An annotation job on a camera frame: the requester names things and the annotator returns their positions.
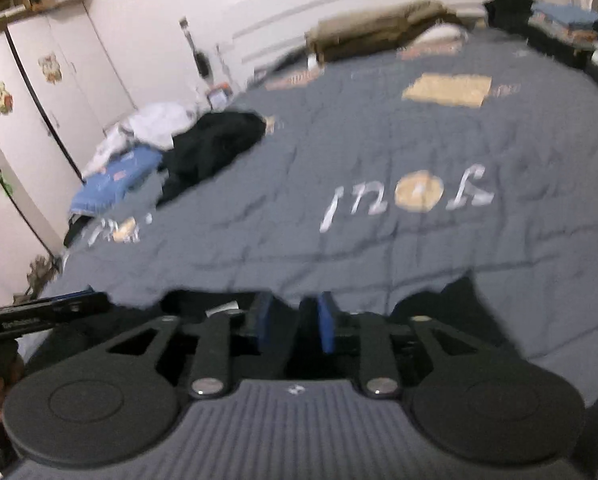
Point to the small grey box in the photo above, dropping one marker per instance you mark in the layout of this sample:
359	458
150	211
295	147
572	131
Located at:
219	96

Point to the brown mottled plush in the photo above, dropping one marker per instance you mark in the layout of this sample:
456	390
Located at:
41	272

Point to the bear sticker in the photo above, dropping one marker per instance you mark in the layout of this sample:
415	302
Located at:
50	67
0	98

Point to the white wardrobe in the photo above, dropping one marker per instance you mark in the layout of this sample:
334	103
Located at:
54	125

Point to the black printed t-shirt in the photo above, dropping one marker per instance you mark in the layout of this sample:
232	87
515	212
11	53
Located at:
459	305

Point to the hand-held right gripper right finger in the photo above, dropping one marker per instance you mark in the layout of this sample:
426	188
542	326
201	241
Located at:
326	322

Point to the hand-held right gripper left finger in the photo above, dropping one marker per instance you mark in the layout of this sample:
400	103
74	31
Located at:
261	320

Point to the black clothes pile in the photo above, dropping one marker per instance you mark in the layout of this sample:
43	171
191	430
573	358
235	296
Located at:
214	145

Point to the small white bottle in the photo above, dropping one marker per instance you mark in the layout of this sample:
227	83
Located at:
312	62

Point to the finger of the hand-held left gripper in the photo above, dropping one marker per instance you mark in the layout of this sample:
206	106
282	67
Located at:
79	306

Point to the small wall switch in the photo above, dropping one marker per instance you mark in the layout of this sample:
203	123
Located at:
184	23

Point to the black bag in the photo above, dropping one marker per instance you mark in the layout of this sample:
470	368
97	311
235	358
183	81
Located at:
509	7

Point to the grey printed quilt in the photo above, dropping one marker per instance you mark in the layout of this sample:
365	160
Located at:
379	150

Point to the white pillow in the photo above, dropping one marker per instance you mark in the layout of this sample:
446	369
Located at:
441	32

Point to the white grey clothes pile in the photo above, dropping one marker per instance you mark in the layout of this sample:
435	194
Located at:
154	122

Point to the black clothes rack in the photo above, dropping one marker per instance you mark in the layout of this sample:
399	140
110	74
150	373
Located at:
16	202

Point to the black wall-hung device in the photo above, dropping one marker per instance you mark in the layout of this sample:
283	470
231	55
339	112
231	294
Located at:
202	64

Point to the blue folded garment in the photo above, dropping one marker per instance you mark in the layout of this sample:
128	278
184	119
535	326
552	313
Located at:
114	180

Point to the khaki folded blanket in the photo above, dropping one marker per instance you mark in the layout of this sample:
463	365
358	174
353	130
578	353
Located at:
374	30

